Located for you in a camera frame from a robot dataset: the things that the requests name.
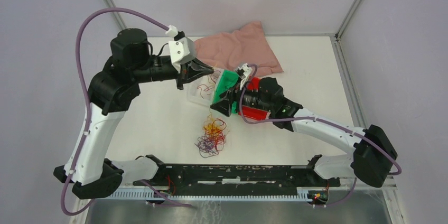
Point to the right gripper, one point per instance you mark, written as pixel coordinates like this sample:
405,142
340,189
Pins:
224,105

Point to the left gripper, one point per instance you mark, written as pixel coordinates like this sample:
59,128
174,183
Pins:
185,77

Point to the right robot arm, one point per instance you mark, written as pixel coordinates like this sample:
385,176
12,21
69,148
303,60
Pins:
368,155

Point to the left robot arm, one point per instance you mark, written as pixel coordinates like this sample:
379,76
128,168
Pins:
110,94

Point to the green plastic bin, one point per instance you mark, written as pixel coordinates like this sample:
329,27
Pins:
227,80

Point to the translucent white bin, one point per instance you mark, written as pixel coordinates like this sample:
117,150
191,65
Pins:
201,91

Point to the red plastic bin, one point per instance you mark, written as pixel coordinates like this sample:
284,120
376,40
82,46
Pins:
251,113

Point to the pink cloth shorts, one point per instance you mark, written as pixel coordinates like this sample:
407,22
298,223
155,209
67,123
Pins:
246,45

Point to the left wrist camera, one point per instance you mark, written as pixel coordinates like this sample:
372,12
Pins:
182,49

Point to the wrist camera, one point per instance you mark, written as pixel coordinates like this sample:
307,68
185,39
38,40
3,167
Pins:
182,49
245,73

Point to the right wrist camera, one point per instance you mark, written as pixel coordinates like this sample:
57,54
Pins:
245,73

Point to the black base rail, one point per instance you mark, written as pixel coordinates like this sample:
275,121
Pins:
236,180

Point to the white cable duct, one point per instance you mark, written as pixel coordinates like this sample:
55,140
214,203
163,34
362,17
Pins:
140,193

